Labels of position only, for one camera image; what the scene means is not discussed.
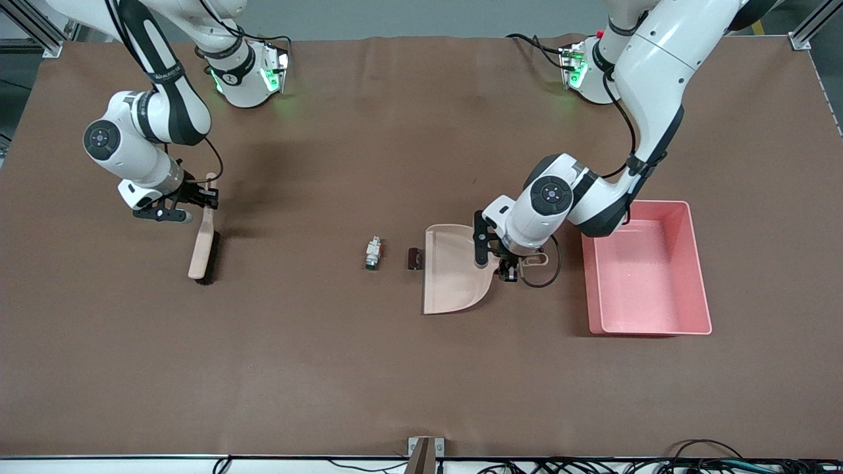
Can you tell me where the black cable bundle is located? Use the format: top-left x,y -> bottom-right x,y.
474,439 -> 843,474

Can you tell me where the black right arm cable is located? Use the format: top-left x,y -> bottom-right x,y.
196,135 -> 225,186

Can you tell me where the black left base cable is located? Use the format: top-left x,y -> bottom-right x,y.
506,33 -> 568,70

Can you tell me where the beige brush with black bristles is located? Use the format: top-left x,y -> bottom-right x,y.
188,172 -> 221,285

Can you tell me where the beige plastic dustpan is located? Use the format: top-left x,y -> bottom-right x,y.
422,224 -> 550,315

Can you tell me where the brown table mat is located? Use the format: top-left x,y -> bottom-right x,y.
0,34 -> 843,460

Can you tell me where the pink plastic bin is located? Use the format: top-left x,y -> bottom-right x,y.
582,200 -> 713,336

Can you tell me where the black right base cable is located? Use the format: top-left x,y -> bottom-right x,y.
198,0 -> 294,73

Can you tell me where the grey metal bracket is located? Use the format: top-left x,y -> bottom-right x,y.
405,436 -> 446,474

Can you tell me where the black base cable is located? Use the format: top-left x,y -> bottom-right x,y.
506,33 -> 568,70
198,0 -> 294,73

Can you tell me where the aluminium frame profile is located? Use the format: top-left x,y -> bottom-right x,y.
789,0 -> 832,51
0,0 -> 83,59

